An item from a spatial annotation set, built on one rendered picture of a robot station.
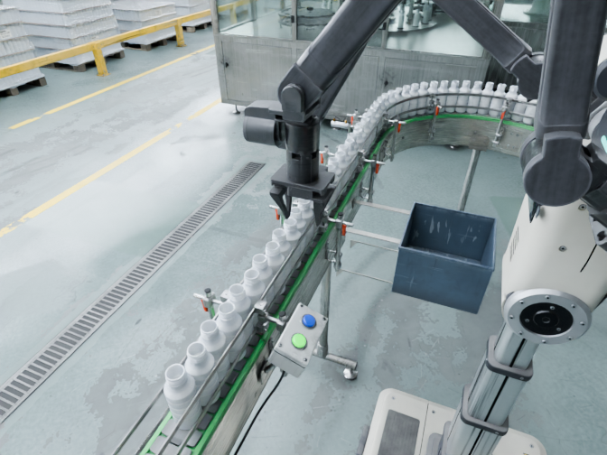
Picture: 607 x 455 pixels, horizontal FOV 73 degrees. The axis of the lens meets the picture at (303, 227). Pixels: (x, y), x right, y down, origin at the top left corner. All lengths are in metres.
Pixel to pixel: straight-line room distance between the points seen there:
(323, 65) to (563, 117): 0.32
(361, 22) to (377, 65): 3.73
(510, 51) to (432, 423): 1.37
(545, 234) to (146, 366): 2.00
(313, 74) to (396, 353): 1.90
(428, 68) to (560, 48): 3.68
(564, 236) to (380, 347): 1.63
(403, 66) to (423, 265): 3.01
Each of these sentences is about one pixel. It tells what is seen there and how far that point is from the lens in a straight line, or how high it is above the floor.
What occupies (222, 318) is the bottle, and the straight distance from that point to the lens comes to 0.95.
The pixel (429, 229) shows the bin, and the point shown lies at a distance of 1.78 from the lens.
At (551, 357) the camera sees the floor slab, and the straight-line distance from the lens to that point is 2.64.
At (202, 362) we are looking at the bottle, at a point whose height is 1.14.
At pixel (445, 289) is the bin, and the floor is 0.81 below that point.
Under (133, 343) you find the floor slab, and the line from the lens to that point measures 2.52.
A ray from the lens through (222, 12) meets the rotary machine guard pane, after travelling 4.91.
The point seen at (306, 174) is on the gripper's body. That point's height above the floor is 1.51.
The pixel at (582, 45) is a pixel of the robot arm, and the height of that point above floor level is 1.74.
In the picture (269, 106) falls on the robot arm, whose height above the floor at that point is 1.61.
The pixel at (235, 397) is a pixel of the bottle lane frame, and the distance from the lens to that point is 1.03.
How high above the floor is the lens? 1.85
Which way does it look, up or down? 36 degrees down
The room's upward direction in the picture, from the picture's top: straight up
